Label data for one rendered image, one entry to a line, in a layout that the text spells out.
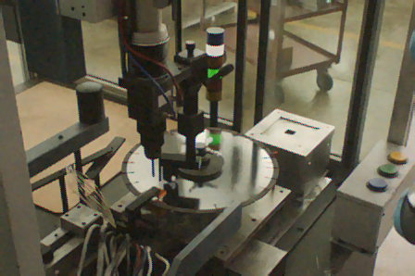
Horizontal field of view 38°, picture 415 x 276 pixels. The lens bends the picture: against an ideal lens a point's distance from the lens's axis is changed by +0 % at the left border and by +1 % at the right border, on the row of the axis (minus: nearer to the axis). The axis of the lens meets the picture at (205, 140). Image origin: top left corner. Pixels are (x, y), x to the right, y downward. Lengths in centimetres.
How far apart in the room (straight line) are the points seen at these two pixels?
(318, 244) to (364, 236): 11
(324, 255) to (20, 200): 95
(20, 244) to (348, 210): 92
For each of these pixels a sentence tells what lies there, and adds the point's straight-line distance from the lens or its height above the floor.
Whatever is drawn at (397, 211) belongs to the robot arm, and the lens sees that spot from 132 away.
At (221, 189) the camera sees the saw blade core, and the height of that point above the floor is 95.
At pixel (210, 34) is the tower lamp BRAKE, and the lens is 152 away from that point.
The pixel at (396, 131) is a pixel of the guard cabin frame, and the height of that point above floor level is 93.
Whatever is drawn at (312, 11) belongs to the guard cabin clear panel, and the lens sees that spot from 161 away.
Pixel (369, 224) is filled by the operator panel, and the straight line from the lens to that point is 143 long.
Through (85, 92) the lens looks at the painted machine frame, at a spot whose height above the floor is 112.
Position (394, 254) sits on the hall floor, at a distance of 269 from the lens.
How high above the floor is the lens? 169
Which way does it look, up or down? 31 degrees down
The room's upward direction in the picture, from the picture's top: 1 degrees clockwise
